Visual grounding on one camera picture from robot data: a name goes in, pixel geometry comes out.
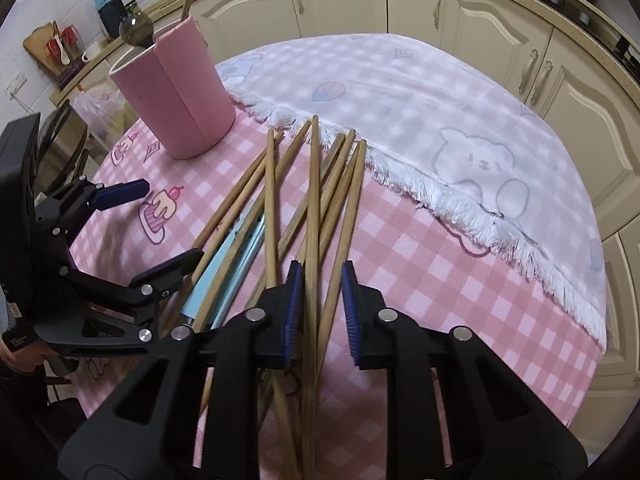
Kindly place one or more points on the white fringed bear cloth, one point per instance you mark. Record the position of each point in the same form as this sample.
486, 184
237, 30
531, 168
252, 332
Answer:
451, 138

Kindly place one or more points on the pink cylindrical utensil cup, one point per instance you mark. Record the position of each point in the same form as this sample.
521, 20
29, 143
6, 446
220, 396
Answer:
175, 89

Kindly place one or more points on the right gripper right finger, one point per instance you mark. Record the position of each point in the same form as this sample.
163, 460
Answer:
455, 410

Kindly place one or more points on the white plastic bag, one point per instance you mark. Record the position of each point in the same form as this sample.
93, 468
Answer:
103, 108

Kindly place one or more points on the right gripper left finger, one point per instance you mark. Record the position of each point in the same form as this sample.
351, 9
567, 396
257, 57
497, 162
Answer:
189, 409

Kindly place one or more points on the wooden cutting board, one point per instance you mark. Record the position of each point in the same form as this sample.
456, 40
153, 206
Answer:
36, 46

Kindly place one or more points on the pink checkered tablecloth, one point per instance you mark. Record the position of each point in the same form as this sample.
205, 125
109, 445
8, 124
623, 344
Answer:
454, 409

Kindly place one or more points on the person's left hand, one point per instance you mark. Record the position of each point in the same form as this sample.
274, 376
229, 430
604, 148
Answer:
26, 359

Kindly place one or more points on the white mug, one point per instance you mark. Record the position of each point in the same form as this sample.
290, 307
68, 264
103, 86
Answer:
91, 52

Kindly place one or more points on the light blue knife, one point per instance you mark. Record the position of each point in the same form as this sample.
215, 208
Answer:
235, 279

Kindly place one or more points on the black electric kettle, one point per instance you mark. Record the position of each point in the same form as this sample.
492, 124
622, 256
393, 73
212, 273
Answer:
111, 15

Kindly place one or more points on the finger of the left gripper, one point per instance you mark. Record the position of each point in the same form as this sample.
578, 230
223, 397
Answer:
119, 194
142, 296

